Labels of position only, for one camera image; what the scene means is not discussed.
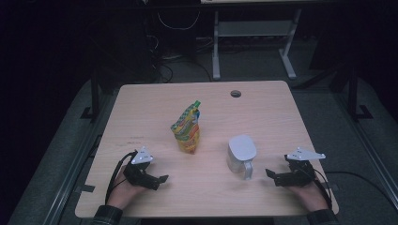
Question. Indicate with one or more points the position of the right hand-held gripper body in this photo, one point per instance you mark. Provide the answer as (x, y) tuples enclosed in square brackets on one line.
[(298, 173)]

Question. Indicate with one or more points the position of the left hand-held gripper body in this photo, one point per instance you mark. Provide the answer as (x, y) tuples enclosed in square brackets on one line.
[(137, 175)]

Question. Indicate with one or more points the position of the yellow printed snack bag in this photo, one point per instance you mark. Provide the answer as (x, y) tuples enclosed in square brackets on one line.
[(187, 129)]

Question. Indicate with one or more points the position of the person's left hand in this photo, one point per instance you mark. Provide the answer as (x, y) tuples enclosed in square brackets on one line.
[(123, 192)]

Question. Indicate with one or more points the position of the person's right hand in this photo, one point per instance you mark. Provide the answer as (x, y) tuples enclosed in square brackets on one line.
[(309, 195)]

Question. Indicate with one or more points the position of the grey tape piece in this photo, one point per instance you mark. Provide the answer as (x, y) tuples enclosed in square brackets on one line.
[(334, 187)]

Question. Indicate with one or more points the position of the small black object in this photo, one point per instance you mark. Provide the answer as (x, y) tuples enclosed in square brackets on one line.
[(86, 188)]

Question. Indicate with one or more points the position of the black metal stand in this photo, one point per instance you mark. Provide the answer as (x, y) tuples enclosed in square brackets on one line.
[(353, 93), (94, 93)]

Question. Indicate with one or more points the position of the white metal desk frame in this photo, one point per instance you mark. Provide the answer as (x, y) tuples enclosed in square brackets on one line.
[(253, 28)]

